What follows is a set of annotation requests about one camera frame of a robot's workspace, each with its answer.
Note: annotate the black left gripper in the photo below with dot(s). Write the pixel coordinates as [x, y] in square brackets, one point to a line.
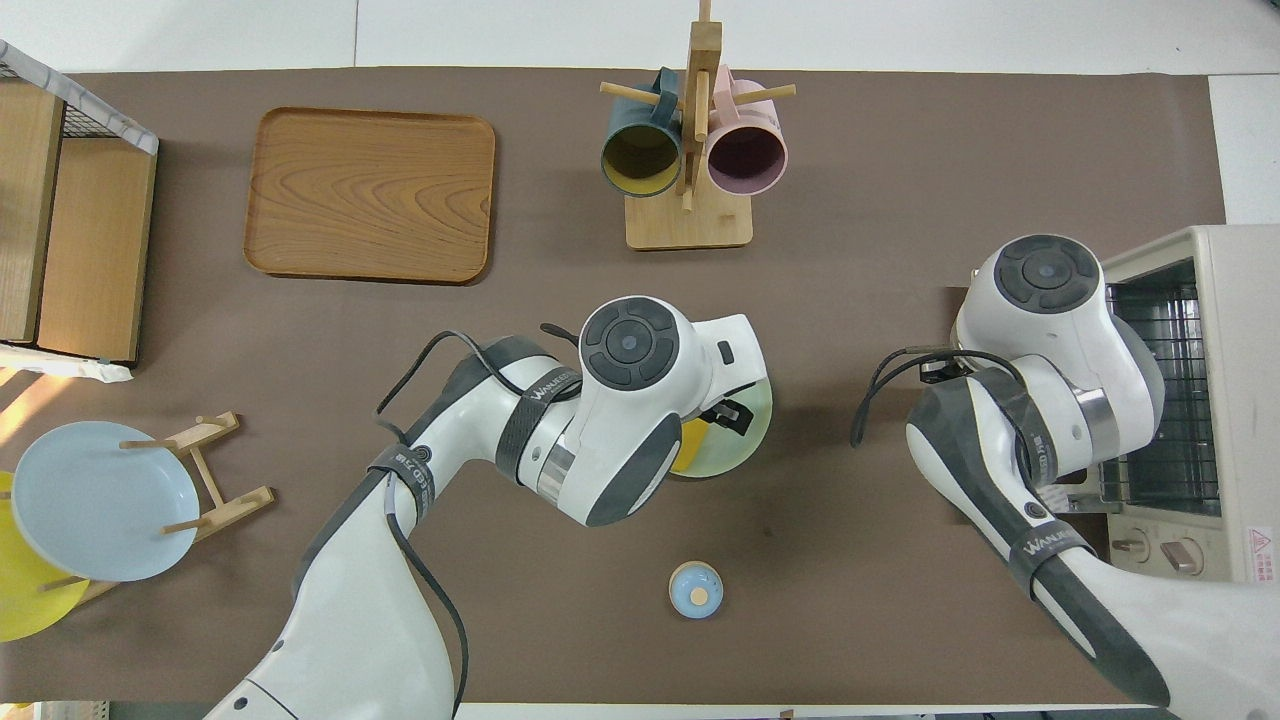
[728, 415]

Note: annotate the pale green plate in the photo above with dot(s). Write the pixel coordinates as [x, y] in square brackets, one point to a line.
[745, 440]

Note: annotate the yellow corn cob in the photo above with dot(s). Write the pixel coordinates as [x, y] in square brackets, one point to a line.
[692, 450]

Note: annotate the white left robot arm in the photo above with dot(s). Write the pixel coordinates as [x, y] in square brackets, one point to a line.
[620, 400]

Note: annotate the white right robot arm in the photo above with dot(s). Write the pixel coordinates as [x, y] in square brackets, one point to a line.
[1050, 330]

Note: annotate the silver oven knob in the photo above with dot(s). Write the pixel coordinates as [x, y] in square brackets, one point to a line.
[1130, 545]
[1181, 553]

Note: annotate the cream toaster oven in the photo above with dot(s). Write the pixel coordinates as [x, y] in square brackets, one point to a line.
[1250, 400]

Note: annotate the wooden mug tree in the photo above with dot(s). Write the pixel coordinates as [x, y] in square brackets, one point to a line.
[690, 225]

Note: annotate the pink mug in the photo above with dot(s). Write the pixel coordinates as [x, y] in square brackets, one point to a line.
[747, 160]

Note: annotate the dark teal mug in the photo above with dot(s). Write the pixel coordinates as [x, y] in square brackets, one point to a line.
[640, 160]

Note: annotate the brown table mat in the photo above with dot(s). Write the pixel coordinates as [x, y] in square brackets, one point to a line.
[850, 150]

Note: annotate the wooden serving tray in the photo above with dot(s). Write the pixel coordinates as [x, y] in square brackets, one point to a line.
[370, 195]

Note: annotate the wooden plate rack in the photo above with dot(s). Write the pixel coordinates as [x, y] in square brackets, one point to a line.
[232, 508]

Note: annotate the light blue plate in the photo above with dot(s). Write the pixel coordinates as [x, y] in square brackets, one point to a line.
[95, 500]

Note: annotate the yellow plate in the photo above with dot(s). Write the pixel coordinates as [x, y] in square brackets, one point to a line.
[25, 605]

